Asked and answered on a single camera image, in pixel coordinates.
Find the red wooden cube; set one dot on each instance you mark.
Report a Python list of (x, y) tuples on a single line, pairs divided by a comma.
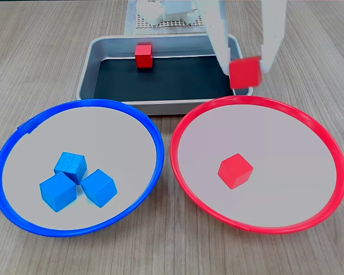
[(144, 55), (235, 171), (245, 73)]

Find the blue wooden cube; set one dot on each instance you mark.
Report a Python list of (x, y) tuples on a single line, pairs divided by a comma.
[(99, 188), (70, 166), (58, 194)]

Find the black tray liner mat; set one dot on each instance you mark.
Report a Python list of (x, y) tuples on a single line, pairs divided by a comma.
[(175, 83)]

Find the silver metal tray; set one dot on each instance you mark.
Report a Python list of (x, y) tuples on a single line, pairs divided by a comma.
[(109, 48)]

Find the white dish red rim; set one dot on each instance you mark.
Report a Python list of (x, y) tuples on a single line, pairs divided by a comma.
[(289, 137)]

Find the white dish blue rim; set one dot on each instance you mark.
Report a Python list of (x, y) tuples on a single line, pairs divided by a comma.
[(109, 131)]

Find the pale base plate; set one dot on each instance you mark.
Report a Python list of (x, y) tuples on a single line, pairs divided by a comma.
[(130, 17)]

